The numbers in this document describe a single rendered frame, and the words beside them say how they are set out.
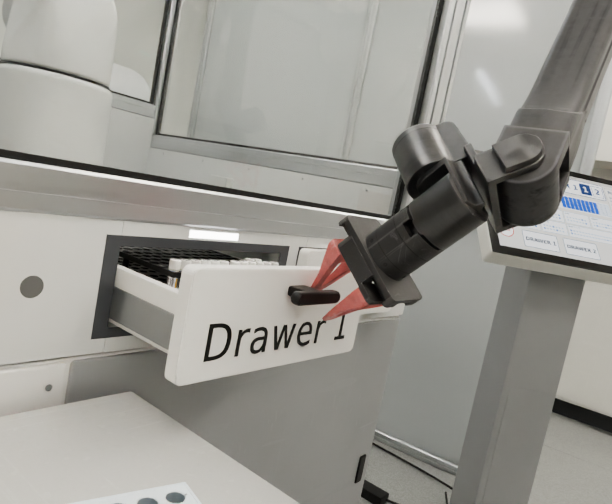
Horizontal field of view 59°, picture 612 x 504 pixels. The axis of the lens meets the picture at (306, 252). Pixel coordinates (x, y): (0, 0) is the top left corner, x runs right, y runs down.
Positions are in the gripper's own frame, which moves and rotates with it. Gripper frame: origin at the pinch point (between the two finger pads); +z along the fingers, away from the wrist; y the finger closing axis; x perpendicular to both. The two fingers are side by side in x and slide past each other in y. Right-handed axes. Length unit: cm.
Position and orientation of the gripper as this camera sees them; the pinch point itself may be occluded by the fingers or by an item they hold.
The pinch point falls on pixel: (324, 301)
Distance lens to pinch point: 60.0
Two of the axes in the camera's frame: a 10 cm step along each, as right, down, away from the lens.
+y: -4.2, -8.4, 3.5
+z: -6.7, 5.5, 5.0
